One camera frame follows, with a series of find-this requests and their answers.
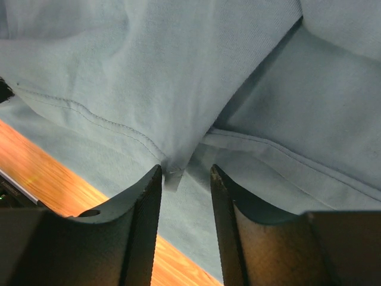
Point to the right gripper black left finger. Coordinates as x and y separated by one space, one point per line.
110 244

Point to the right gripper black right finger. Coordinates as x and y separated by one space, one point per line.
261 244

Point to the grey-blue t-shirt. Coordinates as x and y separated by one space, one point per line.
283 95

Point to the aluminium front rail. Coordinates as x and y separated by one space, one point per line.
16 191

